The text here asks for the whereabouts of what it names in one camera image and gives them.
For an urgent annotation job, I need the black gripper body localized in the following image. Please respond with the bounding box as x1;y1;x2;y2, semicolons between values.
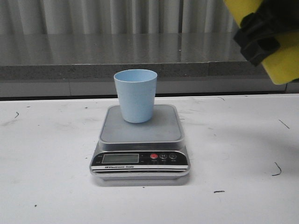
254;0;299;39

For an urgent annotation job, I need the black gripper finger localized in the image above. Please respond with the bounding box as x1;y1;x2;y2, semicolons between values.
234;13;280;66

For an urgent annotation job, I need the grey stone counter ledge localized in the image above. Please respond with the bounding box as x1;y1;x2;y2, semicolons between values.
0;33;299;98

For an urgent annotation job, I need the silver electronic kitchen scale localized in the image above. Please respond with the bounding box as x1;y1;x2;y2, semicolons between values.
89;104;191;186

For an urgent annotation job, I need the light blue plastic cup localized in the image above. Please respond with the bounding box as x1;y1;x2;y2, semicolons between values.
114;69;157;123

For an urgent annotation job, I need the yellow squeeze bottle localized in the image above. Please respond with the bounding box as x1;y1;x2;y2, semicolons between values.
224;0;299;84

